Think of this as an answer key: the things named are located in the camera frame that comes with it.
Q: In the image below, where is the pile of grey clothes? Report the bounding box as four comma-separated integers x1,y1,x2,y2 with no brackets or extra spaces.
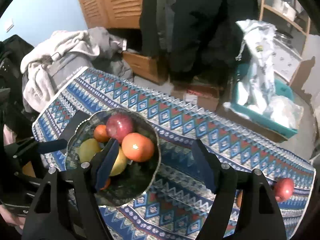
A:
20,27,133,113

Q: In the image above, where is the blue patterned tablecloth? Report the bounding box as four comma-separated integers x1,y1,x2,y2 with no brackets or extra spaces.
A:
32,68,316,239

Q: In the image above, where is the yellow apple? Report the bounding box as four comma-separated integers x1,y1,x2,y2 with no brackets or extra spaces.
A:
110,147,128,177
78,138,101,163

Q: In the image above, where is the clear plastic bag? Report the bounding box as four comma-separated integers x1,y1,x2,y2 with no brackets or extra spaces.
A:
264,95,304,129

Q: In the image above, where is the large orange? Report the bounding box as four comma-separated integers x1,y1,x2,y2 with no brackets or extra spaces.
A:
100,178,111,191

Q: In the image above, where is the person's left hand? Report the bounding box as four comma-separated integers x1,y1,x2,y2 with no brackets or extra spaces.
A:
0,205,25,235

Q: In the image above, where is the wooden drawer box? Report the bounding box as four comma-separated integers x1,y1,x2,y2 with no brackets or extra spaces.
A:
122,51,168,84

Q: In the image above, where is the dark glass bowl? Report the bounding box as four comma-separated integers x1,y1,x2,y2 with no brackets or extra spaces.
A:
66,108,161,207

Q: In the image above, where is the wooden shelf rack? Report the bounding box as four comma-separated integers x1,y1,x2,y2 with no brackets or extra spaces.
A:
259,0,311,55

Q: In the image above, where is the black hanging coat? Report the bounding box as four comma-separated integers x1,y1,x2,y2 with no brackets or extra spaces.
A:
139,0,258,86

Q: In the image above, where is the small orange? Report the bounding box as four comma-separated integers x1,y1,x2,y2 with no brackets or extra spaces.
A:
93,125,110,143

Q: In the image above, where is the teal plastic crate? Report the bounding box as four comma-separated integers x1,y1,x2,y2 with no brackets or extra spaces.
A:
231,64,298,139

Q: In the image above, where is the black suitcase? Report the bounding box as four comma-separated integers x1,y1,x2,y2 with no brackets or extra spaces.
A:
1,35,34,134

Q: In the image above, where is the cardboard box on floor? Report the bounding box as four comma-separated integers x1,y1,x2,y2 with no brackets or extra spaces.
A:
170,82,220,112

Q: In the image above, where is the small tangerine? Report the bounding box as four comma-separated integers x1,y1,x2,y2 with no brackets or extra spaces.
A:
121,133,155,162

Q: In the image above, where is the dark red apple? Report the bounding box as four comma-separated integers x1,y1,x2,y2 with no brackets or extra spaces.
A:
106,113,134,144

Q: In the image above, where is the white patterned storage box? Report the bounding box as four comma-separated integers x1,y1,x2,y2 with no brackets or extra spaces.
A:
272,38,302,83

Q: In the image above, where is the white rice bag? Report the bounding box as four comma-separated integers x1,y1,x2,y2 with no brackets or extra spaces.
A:
236,19,277,108

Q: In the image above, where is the wooden louvered wardrobe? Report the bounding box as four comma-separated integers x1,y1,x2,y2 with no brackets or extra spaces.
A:
79,0,143,29

